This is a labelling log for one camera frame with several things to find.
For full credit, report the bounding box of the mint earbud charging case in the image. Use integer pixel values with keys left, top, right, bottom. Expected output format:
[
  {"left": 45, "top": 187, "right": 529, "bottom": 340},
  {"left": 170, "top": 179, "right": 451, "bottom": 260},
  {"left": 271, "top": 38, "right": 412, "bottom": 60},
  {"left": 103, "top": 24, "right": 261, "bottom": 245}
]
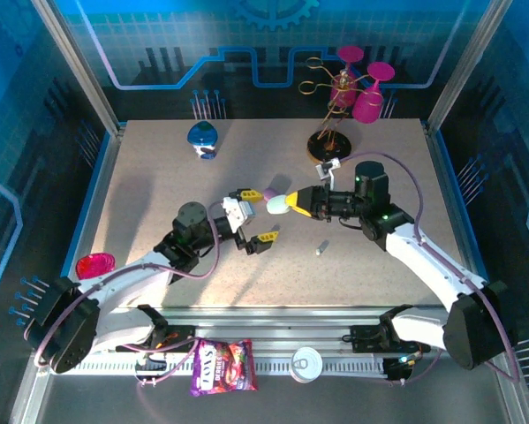
[{"left": 266, "top": 193, "right": 292, "bottom": 216}]

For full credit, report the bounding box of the pink wine glass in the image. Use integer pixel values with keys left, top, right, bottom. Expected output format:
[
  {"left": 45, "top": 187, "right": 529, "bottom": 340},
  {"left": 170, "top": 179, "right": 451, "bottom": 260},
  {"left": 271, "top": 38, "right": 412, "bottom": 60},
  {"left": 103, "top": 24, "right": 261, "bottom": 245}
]
[
  {"left": 329, "top": 45, "right": 366, "bottom": 110},
  {"left": 351, "top": 61, "right": 397, "bottom": 125}
]

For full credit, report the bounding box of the blue cup on table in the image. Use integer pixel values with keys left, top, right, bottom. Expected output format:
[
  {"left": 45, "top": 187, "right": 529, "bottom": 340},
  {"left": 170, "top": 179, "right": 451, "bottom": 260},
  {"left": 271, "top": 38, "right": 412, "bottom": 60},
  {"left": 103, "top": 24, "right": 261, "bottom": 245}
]
[{"left": 186, "top": 120, "right": 218, "bottom": 161}]

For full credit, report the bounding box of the pink plastic cup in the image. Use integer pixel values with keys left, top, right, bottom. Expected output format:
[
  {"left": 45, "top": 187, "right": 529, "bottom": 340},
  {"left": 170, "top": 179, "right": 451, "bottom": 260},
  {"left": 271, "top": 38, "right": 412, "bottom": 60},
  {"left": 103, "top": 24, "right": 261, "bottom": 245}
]
[{"left": 75, "top": 251, "right": 117, "bottom": 281}]

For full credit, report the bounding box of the silver tin can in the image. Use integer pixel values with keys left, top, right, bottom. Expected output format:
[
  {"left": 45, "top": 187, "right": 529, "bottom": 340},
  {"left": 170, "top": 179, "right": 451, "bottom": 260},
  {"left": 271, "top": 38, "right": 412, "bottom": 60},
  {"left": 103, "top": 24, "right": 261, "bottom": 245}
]
[{"left": 289, "top": 346, "right": 324, "bottom": 384}]

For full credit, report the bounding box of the purple candy bag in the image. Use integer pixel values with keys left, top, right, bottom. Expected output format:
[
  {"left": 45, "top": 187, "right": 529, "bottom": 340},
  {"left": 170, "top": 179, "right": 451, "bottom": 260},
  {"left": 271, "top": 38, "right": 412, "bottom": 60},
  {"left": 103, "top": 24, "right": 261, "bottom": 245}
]
[{"left": 188, "top": 337, "right": 259, "bottom": 398}]

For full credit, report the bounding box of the small circuit board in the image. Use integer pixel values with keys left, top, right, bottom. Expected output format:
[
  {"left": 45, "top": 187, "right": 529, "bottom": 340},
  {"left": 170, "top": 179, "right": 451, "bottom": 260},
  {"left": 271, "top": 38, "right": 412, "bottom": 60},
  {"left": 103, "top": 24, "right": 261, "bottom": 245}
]
[
  {"left": 383, "top": 352, "right": 419, "bottom": 382},
  {"left": 134, "top": 351, "right": 169, "bottom": 386}
]

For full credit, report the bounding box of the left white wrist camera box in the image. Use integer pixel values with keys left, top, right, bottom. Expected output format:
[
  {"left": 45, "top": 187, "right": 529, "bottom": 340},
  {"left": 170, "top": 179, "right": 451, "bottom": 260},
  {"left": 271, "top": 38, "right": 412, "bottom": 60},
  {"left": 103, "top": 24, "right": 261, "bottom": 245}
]
[{"left": 221, "top": 197, "right": 257, "bottom": 232}]

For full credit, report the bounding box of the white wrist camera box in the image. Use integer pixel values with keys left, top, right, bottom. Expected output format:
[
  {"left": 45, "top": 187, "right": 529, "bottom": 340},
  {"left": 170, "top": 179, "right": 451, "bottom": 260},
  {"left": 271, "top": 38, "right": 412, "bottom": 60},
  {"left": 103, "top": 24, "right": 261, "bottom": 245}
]
[
  {"left": 221, "top": 197, "right": 257, "bottom": 232},
  {"left": 314, "top": 157, "right": 342, "bottom": 191}
]

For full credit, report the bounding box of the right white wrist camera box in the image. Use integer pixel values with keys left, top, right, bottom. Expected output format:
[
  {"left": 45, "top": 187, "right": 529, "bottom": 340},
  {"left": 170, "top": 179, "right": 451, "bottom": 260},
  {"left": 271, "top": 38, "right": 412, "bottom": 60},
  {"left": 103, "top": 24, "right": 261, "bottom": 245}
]
[{"left": 314, "top": 157, "right": 342, "bottom": 191}]

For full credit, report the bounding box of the gold wire glass rack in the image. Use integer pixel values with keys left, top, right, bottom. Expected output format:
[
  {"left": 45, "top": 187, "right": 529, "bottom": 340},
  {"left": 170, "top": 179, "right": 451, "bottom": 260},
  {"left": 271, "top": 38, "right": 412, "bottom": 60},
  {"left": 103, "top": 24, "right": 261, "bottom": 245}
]
[{"left": 298, "top": 56, "right": 382, "bottom": 167}]

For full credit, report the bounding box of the aluminium profile rail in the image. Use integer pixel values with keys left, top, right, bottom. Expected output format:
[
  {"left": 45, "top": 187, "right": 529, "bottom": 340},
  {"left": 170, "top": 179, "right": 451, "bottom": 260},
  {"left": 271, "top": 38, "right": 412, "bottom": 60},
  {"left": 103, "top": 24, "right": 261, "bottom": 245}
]
[{"left": 38, "top": 307, "right": 510, "bottom": 354}]

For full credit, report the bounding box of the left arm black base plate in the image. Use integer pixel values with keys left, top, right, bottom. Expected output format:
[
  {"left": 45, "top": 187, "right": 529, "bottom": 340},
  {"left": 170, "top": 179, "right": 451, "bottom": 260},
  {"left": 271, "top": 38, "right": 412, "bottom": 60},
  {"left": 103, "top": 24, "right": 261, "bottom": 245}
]
[{"left": 155, "top": 324, "right": 197, "bottom": 353}]

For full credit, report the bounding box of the white slotted cable duct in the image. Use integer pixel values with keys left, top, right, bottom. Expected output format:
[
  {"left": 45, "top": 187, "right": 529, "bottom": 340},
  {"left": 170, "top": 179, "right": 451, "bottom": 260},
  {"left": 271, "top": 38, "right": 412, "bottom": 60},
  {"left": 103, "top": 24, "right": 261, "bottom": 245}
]
[{"left": 64, "top": 356, "right": 389, "bottom": 377}]

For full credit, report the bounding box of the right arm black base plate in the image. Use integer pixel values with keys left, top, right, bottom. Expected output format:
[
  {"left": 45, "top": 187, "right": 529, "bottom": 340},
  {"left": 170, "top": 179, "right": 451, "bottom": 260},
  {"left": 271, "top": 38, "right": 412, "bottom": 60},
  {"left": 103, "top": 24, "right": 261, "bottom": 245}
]
[{"left": 350, "top": 324, "right": 432, "bottom": 354}]

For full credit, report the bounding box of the aluminium frame post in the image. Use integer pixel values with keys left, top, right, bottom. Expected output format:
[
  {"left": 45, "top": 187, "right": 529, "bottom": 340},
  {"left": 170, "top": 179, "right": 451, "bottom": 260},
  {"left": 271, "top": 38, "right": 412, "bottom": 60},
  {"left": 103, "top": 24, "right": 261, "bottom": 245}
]
[
  {"left": 28, "top": 0, "right": 126, "bottom": 136},
  {"left": 427, "top": 0, "right": 515, "bottom": 129}
]

